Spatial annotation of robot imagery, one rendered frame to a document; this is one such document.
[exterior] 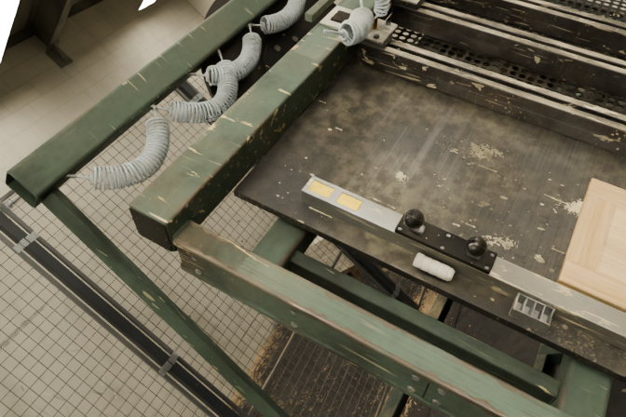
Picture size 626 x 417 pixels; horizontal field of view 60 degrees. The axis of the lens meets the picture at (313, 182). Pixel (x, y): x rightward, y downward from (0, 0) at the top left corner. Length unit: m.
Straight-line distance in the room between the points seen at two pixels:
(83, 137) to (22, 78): 5.02
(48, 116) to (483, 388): 5.80
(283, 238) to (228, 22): 0.94
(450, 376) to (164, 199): 0.62
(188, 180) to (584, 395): 0.84
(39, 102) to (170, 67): 4.76
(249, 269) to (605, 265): 0.71
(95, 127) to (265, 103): 0.52
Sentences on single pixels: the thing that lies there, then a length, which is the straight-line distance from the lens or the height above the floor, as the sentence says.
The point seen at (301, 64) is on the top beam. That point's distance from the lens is 1.40.
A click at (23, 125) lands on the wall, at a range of 6.27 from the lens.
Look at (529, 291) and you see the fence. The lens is 1.11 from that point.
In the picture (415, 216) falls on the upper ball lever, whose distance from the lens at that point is 1.00.
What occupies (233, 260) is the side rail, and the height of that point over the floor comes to 1.70.
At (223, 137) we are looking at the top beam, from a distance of 1.22.
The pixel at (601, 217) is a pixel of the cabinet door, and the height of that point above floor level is 1.19.
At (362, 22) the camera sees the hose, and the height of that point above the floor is 1.84.
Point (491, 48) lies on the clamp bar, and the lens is 1.68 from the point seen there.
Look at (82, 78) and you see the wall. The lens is 6.78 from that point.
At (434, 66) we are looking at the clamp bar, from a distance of 1.49.
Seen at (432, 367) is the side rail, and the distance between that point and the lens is 0.98.
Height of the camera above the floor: 1.87
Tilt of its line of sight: 9 degrees down
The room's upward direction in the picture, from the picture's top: 45 degrees counter-clockwise
